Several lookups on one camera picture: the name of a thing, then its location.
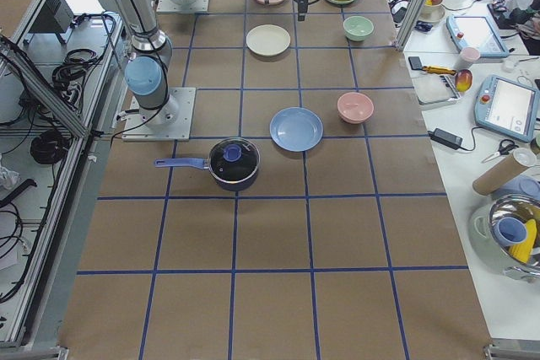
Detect blue plate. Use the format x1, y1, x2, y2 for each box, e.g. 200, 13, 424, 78
269, 107, 323, 152

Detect cream white plate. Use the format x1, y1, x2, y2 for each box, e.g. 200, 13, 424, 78
246, 24, 290, 56

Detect mint green bowl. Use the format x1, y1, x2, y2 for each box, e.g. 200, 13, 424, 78
343, 16, 375, 41

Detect pink bowl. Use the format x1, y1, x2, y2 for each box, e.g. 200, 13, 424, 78
337, 92, 375, 124

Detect cream bowl with fruit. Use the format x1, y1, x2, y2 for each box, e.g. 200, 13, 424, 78
419, 0, 445, 23

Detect glass pot lid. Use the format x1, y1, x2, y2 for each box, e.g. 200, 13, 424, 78
209, 137, 259, 183

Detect blue teach pendant far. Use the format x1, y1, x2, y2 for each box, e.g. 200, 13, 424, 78
445, 15, 510, 58

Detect blue teach pendant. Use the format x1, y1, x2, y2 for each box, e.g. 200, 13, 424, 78
474, 75, 539, 142
445, 15, 510, 58

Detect dark blue saucepan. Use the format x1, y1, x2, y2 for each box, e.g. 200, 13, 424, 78
154, 137, 261, 191

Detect black power adapter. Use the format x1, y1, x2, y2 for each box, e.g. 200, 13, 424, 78
428, 128, 462, 150

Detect blue teach pendant near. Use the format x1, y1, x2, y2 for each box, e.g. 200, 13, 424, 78
474, 75, 539, 142

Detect scissors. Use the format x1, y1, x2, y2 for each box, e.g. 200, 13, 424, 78
482, 138, 518, 163

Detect cardboard tube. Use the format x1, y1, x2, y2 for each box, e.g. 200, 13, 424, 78
472, 148, 537, 196

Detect steel mixing bowl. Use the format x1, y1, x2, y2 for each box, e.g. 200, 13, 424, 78
489, 195, 539, 282

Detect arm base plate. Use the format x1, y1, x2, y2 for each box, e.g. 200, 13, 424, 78
121, 87, 197, 142
156, 0, 209, 14

